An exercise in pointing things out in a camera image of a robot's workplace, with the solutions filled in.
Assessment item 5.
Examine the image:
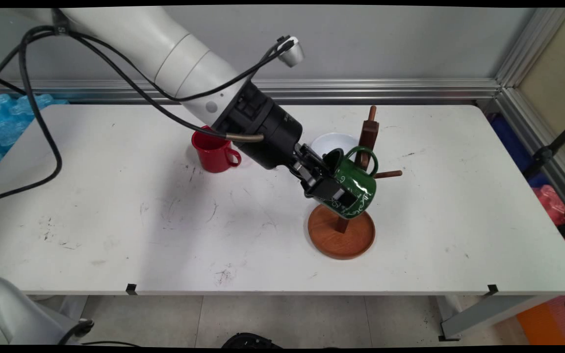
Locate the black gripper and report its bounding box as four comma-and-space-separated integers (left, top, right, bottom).
211, 80, 358, 209

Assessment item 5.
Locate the green enamel mug white print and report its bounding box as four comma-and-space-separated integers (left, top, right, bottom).
312, 146, 378, 220

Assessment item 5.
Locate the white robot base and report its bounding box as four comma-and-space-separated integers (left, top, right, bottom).
0, 275, 95, 347

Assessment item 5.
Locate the white bowl blue outside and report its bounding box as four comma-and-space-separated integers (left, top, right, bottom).
310, 132, 360, 158

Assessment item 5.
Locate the wooden mug tree stand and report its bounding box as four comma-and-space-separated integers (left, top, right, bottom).
308, 105, 404, 260

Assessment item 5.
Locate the red mug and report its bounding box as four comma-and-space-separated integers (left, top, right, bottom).
191, 126, 242, 174

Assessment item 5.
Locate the black object on floor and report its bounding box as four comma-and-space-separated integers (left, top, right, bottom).
221, 332, 284, 349

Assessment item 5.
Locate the blue plastic item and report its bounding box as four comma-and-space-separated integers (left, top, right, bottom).
489, 114, 551, 190

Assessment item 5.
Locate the grey table leg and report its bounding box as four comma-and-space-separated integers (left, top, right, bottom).
435, 294, 559, 342
60, 295, 89, 322

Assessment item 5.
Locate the black tripod stand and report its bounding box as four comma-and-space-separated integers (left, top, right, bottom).
523, 113, 565, 180

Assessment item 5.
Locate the red plastic bag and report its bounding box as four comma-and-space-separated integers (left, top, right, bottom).
532, 184, 565, 266

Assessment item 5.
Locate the orange box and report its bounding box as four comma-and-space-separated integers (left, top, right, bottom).
516, 293, 565, 347

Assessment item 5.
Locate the blue plastic bubble wrap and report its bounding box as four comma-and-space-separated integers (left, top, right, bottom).
0, 93, 70, 180

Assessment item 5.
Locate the long aluminium frame rail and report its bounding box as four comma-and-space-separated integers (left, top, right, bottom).
0, 78, 502, 105

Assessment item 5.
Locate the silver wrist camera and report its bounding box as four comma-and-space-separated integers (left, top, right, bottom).
277, 36, 306, 68

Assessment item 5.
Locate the black camera cable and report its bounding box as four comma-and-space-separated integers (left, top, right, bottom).
0, 30, 296, 103

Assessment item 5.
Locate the black cable with brass connector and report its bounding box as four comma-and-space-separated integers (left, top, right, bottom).
0, 25, 265, 205

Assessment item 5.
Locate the short aluminium frame rail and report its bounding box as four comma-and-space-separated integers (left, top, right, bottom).
496, 87, 565, 227

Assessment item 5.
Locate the aluminium frame post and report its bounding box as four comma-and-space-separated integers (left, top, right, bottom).
494, 7, 565, 89

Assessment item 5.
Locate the black floor cable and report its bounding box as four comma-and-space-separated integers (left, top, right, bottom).
58, 318, 142, 348

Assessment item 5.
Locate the black cable strap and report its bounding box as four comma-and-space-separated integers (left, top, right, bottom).
51, 8, 71, 37

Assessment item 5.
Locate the thin black background cable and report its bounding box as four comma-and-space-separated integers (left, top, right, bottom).
0, 71, 28, 97

